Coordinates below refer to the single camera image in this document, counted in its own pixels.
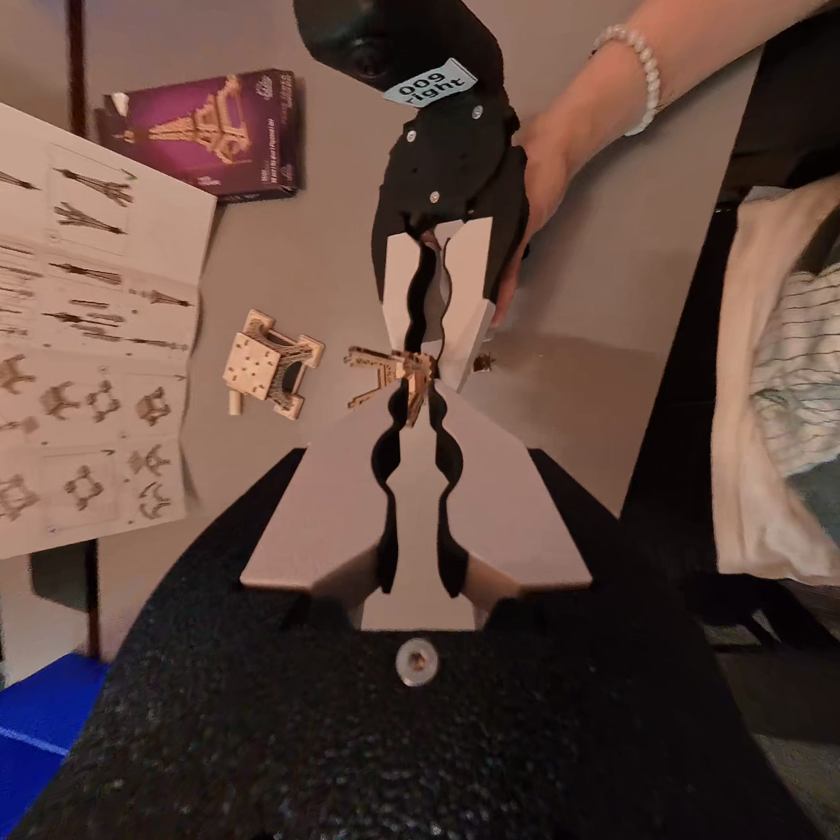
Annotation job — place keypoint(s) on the person's printed striped shirt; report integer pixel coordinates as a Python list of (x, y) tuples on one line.
[(800, 367)]

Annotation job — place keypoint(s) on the blue panel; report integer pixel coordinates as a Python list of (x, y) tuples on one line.
[(33, 774)]

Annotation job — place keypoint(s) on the person's cream jacket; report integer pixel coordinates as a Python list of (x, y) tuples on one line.
[(741, 459)]

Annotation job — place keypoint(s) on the wooden tower base model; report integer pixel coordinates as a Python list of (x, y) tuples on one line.
[(259, 367)]

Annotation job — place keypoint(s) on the pale small cylinder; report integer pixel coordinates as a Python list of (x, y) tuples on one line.
[(235, 404)]

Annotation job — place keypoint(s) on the grey desk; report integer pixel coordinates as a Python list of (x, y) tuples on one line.
[(328, 275)]

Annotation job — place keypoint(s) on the purple puzzle box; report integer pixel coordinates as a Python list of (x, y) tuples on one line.
[(184, 138)]

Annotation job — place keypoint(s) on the paper instruction sheet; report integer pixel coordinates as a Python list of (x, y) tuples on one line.
[(98, 328)]

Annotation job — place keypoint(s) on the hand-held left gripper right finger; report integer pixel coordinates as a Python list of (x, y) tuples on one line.
[(518, 518)]

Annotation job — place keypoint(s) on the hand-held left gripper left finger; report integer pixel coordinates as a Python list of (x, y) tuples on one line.
[(315, 518)]

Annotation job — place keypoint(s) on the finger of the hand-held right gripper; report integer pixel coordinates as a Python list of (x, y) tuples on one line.
[(472, 295), (397, 289)]

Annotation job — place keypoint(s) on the person's right hand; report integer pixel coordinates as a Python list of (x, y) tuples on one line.
[(558, 157)]

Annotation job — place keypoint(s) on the person's right forearm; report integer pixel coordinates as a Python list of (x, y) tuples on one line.
[(722, 46)]

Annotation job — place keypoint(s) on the small brown wooden piece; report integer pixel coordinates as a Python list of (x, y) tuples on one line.
[(484, 362)]

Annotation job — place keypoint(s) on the wooden tower section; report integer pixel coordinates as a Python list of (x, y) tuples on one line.
[(394, 374)]

